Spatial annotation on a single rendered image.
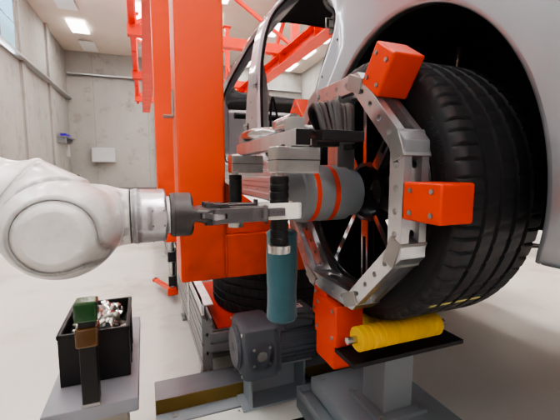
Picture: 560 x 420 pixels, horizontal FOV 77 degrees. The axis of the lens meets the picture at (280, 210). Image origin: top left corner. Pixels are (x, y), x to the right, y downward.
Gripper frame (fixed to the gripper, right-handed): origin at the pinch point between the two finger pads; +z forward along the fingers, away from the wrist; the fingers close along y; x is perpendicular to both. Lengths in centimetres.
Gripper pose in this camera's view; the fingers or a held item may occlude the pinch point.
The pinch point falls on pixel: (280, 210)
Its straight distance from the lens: 66.5
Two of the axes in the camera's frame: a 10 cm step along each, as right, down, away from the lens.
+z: 9.3, -0.4, 3.6
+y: 3.6, 1.0, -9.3
